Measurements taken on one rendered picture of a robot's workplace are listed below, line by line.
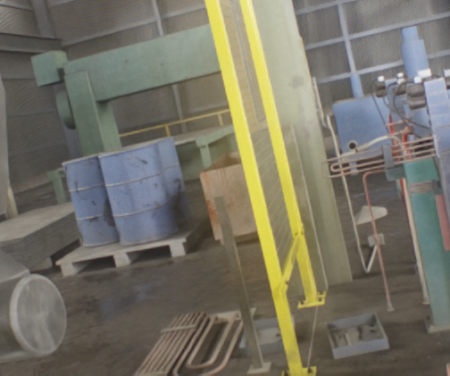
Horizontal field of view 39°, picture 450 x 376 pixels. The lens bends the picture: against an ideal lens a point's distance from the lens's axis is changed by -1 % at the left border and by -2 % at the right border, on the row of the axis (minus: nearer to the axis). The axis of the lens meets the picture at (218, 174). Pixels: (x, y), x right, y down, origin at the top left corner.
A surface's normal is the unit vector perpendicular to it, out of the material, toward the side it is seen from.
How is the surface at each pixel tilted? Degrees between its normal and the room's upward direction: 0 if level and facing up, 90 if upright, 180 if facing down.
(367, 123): 90
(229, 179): 90
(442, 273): 90
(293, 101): 90
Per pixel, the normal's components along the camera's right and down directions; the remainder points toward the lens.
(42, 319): 0.89, -0.24
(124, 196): -0.32, 0.17
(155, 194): 0.64, -0.07
